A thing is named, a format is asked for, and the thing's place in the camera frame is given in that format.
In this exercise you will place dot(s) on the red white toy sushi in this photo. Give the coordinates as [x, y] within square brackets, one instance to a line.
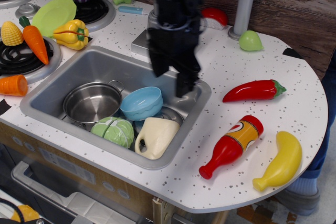
[214, 18]

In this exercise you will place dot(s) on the yellow toy corn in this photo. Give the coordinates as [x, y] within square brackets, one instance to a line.
[11, 35]

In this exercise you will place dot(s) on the green toy pear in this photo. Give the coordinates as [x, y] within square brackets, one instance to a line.
[250, 41]

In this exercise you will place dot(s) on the black tape piece right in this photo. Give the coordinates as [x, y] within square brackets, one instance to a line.
[291, 53]

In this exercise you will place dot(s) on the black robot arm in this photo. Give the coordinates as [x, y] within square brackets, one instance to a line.
[179, 13]

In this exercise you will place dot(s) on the orange toy carrot piece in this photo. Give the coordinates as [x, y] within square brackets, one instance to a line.
[14, 85]

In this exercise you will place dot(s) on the blue toy knife handle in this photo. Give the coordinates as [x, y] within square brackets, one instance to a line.
[132, 10]

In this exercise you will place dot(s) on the black tape piece left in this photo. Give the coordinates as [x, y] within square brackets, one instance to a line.
[4, 106]

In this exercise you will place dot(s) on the yellow toy banana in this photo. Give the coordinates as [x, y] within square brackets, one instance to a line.
[285, 164]

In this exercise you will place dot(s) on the yellow toy on floor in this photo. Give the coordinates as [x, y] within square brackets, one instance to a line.
[28, 214]

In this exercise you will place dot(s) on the silver sink basin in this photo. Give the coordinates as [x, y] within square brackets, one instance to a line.
[96, 64]

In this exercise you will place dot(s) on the grey shoe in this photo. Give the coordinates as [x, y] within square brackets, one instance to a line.
[301, 197]

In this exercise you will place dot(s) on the silver toy faucet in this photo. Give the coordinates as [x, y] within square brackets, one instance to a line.
[141, 44]

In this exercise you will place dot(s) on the stainless steel pot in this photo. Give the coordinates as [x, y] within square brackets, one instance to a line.
[91, 102]

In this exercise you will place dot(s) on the front left stove burner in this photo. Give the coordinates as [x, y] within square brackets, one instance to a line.
[20, 59]

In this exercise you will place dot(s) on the grey vertical pole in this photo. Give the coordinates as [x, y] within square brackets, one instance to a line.
[242, 19]

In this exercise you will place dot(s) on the light blue bowl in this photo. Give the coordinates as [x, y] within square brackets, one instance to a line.
[142, 103]

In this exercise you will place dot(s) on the green toy plate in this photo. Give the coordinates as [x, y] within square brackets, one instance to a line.
[53, 15]

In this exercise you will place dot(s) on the red toy ketchup bottle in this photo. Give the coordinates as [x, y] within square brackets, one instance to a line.
[233, 144]

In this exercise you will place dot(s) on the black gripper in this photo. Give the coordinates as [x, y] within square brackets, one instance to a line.
[176, 48]

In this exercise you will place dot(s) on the cream toy mug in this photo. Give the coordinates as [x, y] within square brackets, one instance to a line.
[155, 136]

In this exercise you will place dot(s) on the red toy chili pepper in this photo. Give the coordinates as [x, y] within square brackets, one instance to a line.
[255, 90]

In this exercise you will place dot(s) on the yellow toy bell pepper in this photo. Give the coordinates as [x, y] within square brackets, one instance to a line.
[74, 34]

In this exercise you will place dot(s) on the black tape piece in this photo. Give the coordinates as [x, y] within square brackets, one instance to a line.
[4, 106]
[291, 53]

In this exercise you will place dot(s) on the green toy cabbage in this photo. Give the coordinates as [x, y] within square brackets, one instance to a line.
[116, 130]

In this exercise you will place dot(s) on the toy oven door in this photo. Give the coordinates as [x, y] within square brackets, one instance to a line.
[56, 190]

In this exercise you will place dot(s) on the grey stove knob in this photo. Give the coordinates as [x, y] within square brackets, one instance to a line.
[28, 10]

